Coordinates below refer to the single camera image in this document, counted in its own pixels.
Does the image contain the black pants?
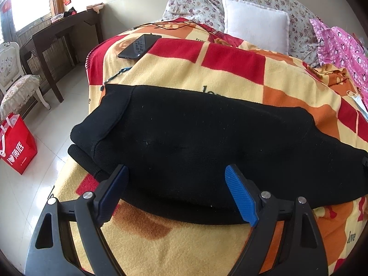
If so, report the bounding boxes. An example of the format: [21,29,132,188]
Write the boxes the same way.
[68,84,367,225]

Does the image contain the red shopping bag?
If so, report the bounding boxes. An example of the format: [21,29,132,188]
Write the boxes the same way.
[0,113,37,175]

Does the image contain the light blue face mask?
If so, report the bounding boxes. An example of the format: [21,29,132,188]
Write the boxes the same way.
[347,90,368,121]

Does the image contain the white upholstered chair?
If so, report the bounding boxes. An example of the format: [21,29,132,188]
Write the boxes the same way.
[1,42,51,121]

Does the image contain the dark wooden desk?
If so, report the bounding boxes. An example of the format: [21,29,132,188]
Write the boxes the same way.
[19,9,104,103]

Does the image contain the pink penguin quilt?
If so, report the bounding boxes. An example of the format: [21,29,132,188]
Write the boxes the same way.
[309,19,367,103]

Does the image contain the yellow red orange blanket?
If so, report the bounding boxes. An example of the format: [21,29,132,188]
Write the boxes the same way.
[58,19,367,275]

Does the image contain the white square pillow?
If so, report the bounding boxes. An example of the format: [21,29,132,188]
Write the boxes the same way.
[222,0,290,55]

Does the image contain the black smartphone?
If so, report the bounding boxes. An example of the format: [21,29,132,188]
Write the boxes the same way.
[118,34,161,60]

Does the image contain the floral grey quilt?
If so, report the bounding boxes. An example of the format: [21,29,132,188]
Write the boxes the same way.
[162,0,319,67]

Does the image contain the blue phone lanyard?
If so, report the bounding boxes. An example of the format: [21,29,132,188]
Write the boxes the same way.
[100,66,133,91]

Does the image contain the black charging cable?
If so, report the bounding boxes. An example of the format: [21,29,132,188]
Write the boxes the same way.
[132,19,197,32]

